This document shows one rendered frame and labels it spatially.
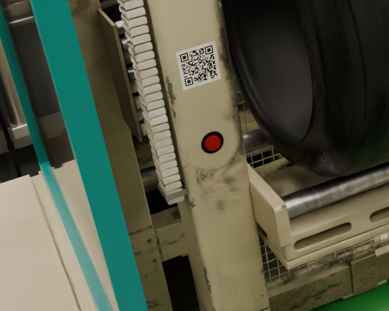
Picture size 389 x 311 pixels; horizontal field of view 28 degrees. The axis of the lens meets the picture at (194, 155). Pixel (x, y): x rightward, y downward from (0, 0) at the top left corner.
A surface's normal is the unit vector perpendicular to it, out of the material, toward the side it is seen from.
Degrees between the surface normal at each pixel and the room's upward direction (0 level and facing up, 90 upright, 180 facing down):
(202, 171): 90
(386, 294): 0
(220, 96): 90
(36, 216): 0
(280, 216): 90
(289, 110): 30
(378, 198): 0
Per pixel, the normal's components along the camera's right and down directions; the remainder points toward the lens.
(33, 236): -0.17, -0.85
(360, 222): 0.34, 0.42
